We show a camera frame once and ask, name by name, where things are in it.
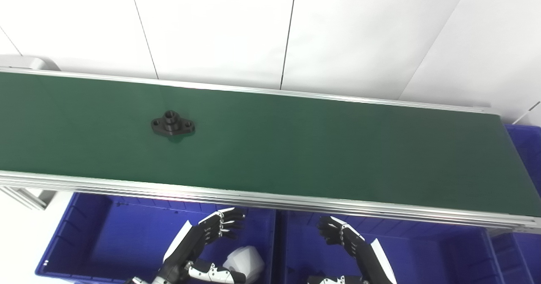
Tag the grey conveyor motor cover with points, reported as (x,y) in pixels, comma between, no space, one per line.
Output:
(25,62)

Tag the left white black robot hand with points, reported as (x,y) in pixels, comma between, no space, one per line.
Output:
(181,244)

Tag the black flanged metal part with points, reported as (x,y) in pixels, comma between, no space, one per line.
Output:
(172,125)

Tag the white plastic part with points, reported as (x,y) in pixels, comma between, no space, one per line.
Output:
(247,258)

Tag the aluminium conveyor support leg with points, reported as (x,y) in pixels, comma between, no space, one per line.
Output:
(29,197)

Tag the aluminium conveyor side rail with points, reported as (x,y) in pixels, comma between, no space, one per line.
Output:
(127,186)
(211,86)

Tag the blue plastic bin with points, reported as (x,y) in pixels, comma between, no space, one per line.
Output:
(422,254)
(118,237)
(528,157)
(517,254)

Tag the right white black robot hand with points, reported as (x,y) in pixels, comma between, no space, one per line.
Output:
(367,260)

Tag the green conveyor belt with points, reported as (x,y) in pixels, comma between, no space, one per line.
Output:
(296,148)

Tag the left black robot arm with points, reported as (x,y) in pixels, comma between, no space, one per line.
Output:
(152,281)

